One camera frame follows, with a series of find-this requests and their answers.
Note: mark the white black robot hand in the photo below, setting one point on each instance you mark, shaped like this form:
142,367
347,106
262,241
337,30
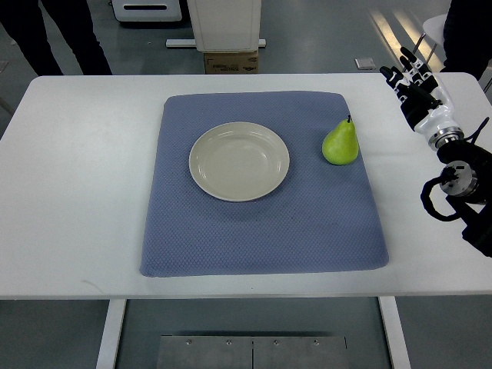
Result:
425,103

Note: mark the green pear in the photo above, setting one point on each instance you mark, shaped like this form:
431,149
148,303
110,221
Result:
340,146

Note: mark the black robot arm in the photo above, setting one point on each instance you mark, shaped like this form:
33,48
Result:
466,181

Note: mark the grey floor socket plate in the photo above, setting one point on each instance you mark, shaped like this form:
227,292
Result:
365,63

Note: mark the beige ceramic plate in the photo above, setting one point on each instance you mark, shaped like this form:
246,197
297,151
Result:
239,161

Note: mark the white chair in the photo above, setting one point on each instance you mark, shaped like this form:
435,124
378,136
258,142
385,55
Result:
433,31

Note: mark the person in black clothes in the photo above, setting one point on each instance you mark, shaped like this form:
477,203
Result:
467,37

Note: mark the blue textured cloth mat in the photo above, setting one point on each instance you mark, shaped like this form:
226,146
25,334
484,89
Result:
321,218

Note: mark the cardboard box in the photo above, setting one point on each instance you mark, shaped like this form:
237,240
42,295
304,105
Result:
231,63

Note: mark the white table leg right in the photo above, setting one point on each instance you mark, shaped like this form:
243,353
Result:
394,334

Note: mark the white table leg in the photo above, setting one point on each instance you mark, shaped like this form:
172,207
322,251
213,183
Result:
108,350
394,334

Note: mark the white appliance with slot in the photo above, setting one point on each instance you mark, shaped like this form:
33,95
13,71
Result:
147,10

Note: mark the white table leg left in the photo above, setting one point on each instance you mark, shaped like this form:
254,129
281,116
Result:
108,350

